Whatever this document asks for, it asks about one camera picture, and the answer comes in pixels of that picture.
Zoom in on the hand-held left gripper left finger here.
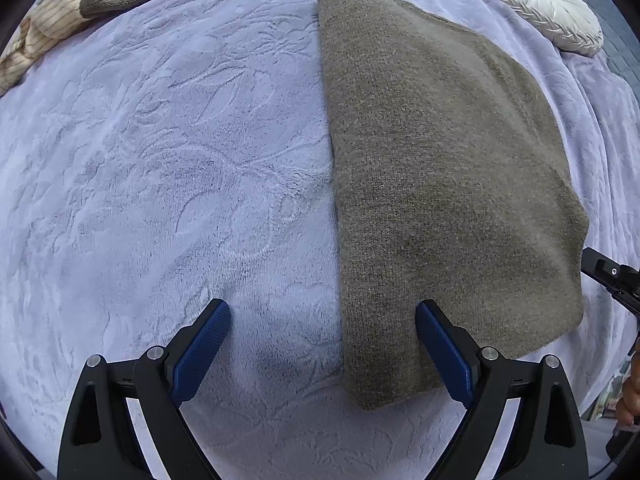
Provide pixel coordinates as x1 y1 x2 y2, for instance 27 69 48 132
57 298 232 480

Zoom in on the beige striped cloth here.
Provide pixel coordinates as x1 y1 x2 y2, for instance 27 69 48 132
0 0 151 96

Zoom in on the grey quilted headboard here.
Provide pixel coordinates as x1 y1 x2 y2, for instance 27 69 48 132
520 0 640 81

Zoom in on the round white pleated pillow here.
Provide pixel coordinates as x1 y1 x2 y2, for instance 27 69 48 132
477 0 604 57

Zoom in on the olive knitted sweater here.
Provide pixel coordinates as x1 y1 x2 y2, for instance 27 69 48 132
313 0 591 412

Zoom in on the lavender embossed plush blanket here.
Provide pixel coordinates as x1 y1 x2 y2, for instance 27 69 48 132
0 0 640 480

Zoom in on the person's right hand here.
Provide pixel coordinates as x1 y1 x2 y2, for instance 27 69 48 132
616 352 640 428

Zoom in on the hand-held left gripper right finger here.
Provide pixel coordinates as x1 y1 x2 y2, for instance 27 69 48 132
415 299 590 480

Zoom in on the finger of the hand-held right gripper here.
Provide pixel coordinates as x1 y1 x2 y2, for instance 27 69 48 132
580 247 640 318

